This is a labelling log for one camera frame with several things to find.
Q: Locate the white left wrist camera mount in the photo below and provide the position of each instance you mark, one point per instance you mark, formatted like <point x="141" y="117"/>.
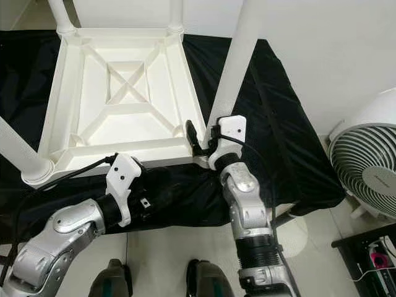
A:
<point x="124" y="173"/>

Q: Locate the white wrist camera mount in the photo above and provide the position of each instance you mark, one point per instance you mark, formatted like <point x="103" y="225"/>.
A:
<point x="232" y="129"/>
<point x="124" y="173"/>

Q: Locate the white floor fan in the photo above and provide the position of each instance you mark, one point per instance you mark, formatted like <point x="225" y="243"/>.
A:
<point x="365" y="154"/>

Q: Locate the white plastic children table top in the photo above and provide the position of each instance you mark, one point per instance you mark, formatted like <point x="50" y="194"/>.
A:
<point x="80" y="124"/>

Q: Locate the white round floor plate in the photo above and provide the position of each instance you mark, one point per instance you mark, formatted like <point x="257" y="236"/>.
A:
<point x="297" y="238"/>

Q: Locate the white plastic table leg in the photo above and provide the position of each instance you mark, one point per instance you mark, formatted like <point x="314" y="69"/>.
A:
<point x="18" y="151"/>
<point x="176" y="12"/>
<point x="60" y="12"/>
<point x="238" y="62"/>

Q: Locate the grey robot left foot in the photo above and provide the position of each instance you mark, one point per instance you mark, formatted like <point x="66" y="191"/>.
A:
<point x="111" y="281"/>

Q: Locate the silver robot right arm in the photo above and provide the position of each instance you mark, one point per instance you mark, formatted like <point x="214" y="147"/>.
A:
<point x="247" y="204"/>

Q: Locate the black floor stand base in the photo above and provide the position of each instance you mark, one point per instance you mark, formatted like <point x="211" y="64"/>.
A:
<point x="356" y="247"/>

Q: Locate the black table cloth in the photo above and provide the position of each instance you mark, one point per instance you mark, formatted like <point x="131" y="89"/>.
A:
<point x="284" y="161"/>

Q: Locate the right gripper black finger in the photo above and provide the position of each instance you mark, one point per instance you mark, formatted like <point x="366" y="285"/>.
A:
<point x="192" y="133"/>

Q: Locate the grey robot foot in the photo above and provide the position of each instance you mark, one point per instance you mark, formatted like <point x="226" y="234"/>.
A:
<point x="111" y="281"/>
<point x="213" y="281"/>

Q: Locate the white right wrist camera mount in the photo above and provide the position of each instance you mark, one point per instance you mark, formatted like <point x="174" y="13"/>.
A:
<point x="232" y="129"/>

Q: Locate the grey robot right foot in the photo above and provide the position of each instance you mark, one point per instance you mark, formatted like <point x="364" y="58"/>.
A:
<point x="213" y="281"/>

